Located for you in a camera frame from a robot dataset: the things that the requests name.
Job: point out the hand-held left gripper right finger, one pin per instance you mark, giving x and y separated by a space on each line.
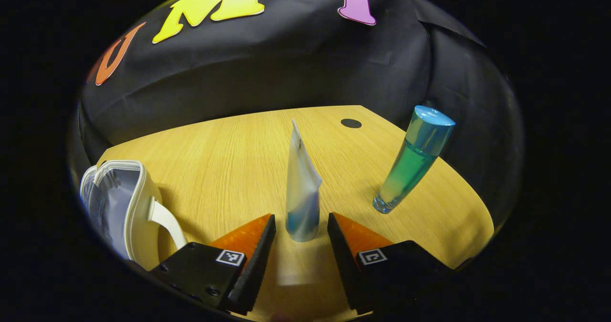
346 269

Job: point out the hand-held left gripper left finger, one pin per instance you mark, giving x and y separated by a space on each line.
255 269

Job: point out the white and blue tube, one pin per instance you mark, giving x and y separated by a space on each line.
301 193

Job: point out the blue green glass bottle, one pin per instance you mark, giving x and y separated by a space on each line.
410 164

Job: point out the white suitcase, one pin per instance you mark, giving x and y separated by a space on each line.
138 217

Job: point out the black backdrop cloth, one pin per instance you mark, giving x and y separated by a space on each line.
286 64

